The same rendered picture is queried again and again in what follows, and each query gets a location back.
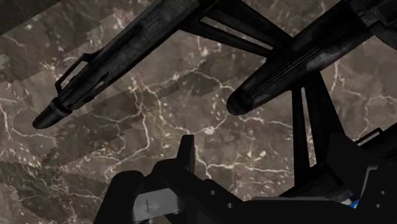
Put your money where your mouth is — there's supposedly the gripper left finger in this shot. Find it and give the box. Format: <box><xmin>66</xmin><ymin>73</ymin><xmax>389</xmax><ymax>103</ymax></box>
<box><xmin>93</xmin><ymin>134</ymin><xmax>237</xmax><ymax>224</ymax></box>

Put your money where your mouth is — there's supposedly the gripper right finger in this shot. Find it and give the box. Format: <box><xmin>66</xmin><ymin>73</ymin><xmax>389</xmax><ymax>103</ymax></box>
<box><xmin>325</xmin><ymin>122</ymin><xmax>397</xmax><ymax>224</ymax></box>

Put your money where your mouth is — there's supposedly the black pen with clip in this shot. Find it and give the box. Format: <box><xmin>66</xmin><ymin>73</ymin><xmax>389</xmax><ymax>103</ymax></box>
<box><xmin>32</xmin><ymin>0</ymin><xmax>202</xmax><ymax>130</ymax></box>

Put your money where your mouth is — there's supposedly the black ribbed marker pen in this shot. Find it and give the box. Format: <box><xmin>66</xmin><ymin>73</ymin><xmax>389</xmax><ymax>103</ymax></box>
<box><xmin>226</xmin><ymin>0</ymin><xmax>397</xmax><ymax>116</ymax></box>

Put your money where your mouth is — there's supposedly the black triangular frame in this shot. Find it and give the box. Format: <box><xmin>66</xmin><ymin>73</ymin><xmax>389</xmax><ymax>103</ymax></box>
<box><xmin>178</xmin><ymin>0</ymin><xmax>345</xmax><ymax>192</ymax></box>

